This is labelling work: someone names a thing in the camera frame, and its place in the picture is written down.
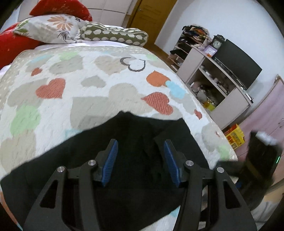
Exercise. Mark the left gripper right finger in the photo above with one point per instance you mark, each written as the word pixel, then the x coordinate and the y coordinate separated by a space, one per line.
pixel 210 196

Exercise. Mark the floral pillow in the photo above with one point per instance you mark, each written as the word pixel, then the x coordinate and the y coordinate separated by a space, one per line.
pixel 51 28

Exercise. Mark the yellow box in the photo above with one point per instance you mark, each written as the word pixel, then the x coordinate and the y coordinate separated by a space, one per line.
pixel 235 136

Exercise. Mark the black table clock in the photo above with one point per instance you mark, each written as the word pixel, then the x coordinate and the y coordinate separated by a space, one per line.
pixel 217 41

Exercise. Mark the red cushion far side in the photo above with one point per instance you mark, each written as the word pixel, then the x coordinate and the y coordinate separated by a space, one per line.
pixel 70 7

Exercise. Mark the white shelf unit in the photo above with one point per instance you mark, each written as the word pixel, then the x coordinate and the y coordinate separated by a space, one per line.
pixel 213 86

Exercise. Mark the heart patterned quilt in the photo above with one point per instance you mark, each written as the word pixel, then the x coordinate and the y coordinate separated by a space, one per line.
pixel 52 93

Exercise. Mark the black television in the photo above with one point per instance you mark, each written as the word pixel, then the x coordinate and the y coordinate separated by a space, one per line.
pixel 238 63

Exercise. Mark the purple picture frame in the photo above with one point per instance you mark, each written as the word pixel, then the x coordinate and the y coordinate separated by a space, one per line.
pixel 210 51

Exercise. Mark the red cushion near wall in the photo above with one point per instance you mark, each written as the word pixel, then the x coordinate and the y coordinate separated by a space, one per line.
pixel 12 45

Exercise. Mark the wooden door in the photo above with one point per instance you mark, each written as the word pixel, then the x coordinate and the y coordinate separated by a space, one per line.
pixel 150 16

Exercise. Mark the green dotted bolster pillow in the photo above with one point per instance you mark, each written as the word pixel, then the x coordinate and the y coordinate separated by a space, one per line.
pixel 94 31

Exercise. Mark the black pants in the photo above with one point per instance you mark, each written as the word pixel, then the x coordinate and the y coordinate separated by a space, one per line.
pixel 140 190

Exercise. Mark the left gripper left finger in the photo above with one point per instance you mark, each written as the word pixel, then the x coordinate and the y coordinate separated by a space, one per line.
pixel 47 210

